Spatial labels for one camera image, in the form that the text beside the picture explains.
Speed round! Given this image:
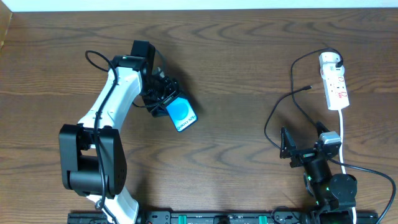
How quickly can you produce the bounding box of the white USB charger adapter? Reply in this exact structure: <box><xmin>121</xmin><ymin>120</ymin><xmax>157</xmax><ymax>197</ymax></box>
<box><xmin>319</xmin><ymin>52</ymin><xmax>345</xmax><ymax>80</ymax></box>

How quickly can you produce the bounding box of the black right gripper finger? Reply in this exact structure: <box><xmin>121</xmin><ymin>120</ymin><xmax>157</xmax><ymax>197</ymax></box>
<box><xmin>315</xmin><ymin>121</ymin><xmax>330</xmax><ymax>136</ymax></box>
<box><xmin>280</xmin><ymin>127</ymin><xmax>297</xmax><ymax>159</ymax></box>

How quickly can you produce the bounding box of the black left camera cable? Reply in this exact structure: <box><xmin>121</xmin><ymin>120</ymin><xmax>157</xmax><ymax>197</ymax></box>
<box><xmin>85</xmin><ymin>49</ymin><xmax>167</xmax><ymax>224</ymax></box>

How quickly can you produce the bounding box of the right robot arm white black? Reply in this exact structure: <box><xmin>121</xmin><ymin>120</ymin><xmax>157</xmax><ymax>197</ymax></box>
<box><xmin>280</xmin><ymin>122</ymin><xmax>357</xmax><ymax>223</ymax></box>

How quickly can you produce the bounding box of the blue screen Galaxy smartphone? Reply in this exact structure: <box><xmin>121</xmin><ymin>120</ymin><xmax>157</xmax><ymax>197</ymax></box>
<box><xmin>165</xmin><ymin>97</ymin><xmax>198</xmax><ymax>132</ymax></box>

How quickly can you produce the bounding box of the black USB charging cable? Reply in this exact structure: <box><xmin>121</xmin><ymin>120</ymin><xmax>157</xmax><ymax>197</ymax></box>
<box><xmin>264</xmin><ymin>47</ymin><xmax>345</xmax><ymax>151</ymax></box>

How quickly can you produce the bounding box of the black right camera cable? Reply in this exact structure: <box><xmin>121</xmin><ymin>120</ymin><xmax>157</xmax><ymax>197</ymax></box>
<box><xmin>329</xmin><ymin>157</ymin><xmax>397</xmax><ymax>224</ymax></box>

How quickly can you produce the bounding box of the white power strip cord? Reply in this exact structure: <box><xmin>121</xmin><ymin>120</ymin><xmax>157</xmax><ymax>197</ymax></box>
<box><xmin>337</xmin><ymin>109</ymin><xmax>358</xmax><ymax>224</ymax></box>

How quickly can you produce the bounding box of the white power strip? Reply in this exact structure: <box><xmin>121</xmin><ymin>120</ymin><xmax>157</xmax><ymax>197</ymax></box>
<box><xmin>320</xmin><ymin>63</ymin><xmax>349</xmax><ymax>111</ymax></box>

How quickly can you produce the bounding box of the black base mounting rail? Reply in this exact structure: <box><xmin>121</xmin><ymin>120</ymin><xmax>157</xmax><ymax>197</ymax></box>
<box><xmin>66</xmin><ymin>211</ymin><xmax>378</xmax><ymax>224</ymax></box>

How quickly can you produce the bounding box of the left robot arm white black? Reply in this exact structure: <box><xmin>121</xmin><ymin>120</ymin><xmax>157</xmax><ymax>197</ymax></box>
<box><xmin>58</xmin><ymin>40</ymin><xmax>180</xmax><ymax>223</ymax></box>

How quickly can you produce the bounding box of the black camera cable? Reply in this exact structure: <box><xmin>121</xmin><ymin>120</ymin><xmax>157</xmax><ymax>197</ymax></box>
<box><xmin>85</xmin><ymin>49</ymin><xmax>167</xmax><ymax>224</ymax></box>
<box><xmin>329</xmin><ymin>157</ymin><xmax>397</xmax><ymax>224</ymax></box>

